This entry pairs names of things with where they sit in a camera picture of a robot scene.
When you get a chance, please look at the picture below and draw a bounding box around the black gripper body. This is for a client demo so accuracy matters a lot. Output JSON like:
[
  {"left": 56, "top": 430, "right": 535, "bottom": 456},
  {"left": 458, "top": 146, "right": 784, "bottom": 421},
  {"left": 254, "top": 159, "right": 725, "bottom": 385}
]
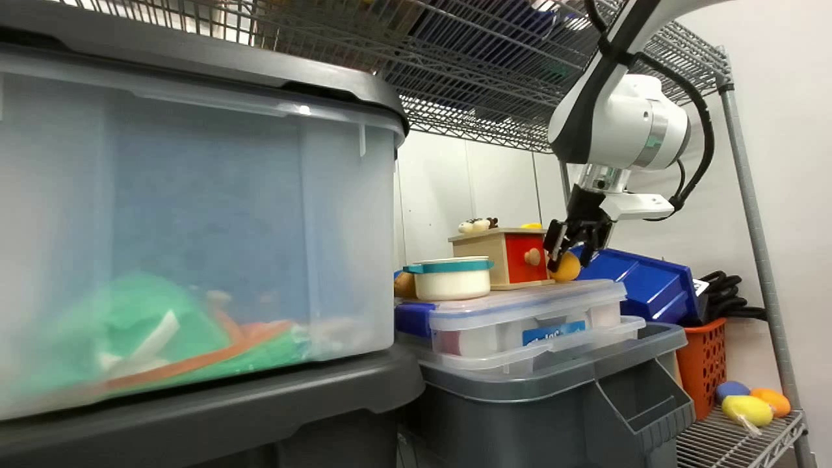
[{"left": 543, "top": 185, "right": 613, "bottom": 253}]

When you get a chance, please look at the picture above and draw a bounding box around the yellow round plush toy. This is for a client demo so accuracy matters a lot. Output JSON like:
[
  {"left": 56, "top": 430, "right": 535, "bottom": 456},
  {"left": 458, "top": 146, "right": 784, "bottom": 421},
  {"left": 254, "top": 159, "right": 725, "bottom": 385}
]
[{"left": 552, "top": 253, "right": 583, "bottom": 285}]

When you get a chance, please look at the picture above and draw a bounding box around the brown bread plush toy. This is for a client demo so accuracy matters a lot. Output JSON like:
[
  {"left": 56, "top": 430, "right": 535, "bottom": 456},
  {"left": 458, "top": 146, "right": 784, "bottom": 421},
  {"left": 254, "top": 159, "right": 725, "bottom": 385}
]
[{"left": 396, "top": 272, "right": 415, "bottom": 299}]

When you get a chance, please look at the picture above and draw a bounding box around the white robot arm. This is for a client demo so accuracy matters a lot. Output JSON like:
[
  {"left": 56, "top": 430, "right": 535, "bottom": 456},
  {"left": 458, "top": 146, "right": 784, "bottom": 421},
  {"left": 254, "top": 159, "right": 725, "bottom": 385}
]
[{"left": 543, "top": 0, "right": 721, "bottom": 272}]

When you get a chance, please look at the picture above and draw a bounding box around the yellow banana toy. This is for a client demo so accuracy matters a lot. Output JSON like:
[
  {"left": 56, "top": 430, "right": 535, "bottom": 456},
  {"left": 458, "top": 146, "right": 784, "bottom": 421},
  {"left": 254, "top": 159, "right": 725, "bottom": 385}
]
[{"left": 519, "top": 221, "right": 543, "bottom": 233}]

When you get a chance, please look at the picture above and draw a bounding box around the blue plush toy on shelf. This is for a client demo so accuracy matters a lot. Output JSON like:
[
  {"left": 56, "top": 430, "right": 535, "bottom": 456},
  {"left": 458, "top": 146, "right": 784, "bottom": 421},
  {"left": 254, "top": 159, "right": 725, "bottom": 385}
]
[{"left": 716, "top": 380, "right": 752, "bottom": 402}]

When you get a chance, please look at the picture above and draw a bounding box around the yellow plush toy on shelf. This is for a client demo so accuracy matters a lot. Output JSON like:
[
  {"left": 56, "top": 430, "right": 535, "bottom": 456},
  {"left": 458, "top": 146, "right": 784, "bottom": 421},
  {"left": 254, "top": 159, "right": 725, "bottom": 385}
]
[{"left": 721, "top": 396, "right": 775, "bottom": 435}]

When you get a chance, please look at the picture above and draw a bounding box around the orange plush toy on shelf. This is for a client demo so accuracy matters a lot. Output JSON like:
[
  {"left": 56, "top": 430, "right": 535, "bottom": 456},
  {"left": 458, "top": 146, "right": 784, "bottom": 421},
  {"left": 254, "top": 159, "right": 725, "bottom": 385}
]
[{"left": 752, "top": 387, "right": 794, "bottom": 416}]

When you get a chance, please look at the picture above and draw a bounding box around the red wooden drawer box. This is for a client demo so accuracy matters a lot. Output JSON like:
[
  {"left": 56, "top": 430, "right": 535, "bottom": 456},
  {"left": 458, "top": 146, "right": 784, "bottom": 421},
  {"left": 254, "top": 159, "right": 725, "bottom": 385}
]
[{"left": 450, "top": 230, "right": 549, "bottom": 290}]

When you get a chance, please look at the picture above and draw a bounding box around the clear flat plastic container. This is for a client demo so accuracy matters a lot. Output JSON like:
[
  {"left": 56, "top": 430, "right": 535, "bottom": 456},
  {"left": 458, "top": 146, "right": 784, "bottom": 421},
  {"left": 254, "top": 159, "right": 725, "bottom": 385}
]
[{"left": 396, "top": 282, "right": 645, "bottom": 373}]

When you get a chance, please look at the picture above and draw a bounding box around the blue plastic bin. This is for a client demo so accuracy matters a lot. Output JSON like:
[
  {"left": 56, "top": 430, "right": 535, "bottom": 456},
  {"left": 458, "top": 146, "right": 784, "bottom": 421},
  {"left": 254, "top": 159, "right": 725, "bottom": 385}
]
[{"left": 580, "top": 250, "right": 699, "bottom": 322}]

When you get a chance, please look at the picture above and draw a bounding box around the white bowl teal lid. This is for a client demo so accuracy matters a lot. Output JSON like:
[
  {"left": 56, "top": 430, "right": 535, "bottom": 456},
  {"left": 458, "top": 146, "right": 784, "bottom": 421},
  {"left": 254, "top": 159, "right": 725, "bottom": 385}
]
[{"left": 407, "top": 256, "right": 492, "bottom": 302}]

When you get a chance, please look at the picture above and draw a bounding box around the orange mesh basket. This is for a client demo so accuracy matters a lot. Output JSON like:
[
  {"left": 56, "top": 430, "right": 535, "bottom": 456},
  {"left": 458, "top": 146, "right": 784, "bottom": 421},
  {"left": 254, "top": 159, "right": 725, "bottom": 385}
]
[{"left": 675, "top": 321, "right": 729, "bottom": 420}]

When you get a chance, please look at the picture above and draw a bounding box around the grey storage bin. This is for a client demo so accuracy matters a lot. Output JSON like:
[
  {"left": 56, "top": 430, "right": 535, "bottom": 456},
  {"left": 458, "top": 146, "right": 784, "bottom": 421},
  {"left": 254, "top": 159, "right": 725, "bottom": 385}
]
[{"left": 404, "top": 326, "right": 693, "bottom": 468}]

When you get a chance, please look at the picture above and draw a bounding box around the large grey lower tote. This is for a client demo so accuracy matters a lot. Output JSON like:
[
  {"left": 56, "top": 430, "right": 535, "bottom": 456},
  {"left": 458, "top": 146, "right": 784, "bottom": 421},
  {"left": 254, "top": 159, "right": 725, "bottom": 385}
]
[{"left": 0, "top": 348, "right": 423, "bottom": 468}]

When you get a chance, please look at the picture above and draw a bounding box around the large clear storage tote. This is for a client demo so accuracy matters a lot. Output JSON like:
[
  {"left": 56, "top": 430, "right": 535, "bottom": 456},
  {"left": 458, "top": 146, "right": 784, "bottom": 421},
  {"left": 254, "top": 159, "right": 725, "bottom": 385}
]
[{"left": 0, "top": 26, "right": 407, "bottom": 421}]

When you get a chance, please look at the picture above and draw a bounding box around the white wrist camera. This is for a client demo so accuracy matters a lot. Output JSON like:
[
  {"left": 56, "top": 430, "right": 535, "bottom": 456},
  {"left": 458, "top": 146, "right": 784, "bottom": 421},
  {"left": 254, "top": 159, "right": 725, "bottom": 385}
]
[{"left": 600, "top": 194, "right": 673, "bottom": 221}]

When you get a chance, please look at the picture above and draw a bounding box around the black cable bundle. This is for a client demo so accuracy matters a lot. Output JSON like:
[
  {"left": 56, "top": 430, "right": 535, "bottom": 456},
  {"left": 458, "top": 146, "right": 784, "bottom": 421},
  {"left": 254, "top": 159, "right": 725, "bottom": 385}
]
[{"left": 691, "top": 269, "right": 770, "bottom": 326}]

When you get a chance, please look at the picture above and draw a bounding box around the wire shelf rack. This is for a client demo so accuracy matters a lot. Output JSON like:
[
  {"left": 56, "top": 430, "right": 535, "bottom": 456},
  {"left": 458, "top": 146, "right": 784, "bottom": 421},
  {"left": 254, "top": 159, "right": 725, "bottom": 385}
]
[{"left": 50, "top": 0, "right": 820, "bottom": 468}]

